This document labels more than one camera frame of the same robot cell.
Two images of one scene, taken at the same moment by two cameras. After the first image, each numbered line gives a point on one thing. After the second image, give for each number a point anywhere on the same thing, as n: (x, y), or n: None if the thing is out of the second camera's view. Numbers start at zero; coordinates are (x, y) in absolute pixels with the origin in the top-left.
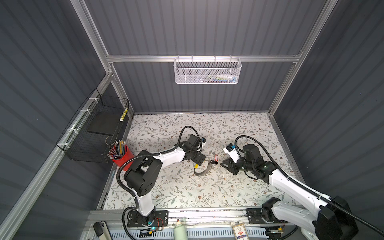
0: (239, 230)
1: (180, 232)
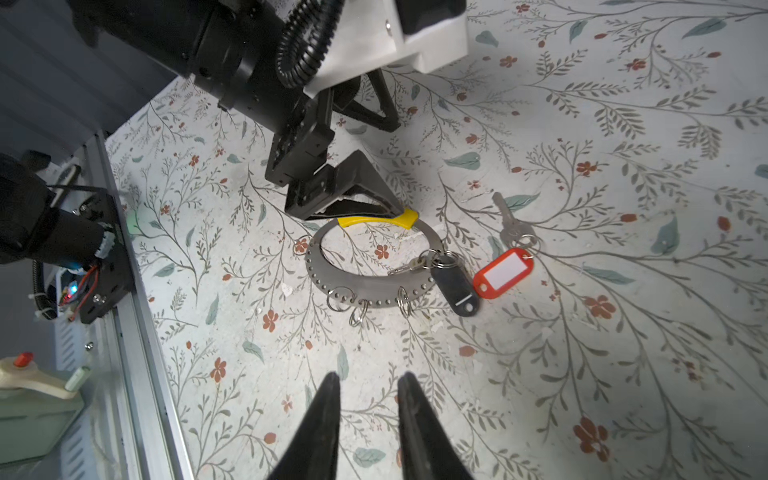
0: None
1: (37, 407)
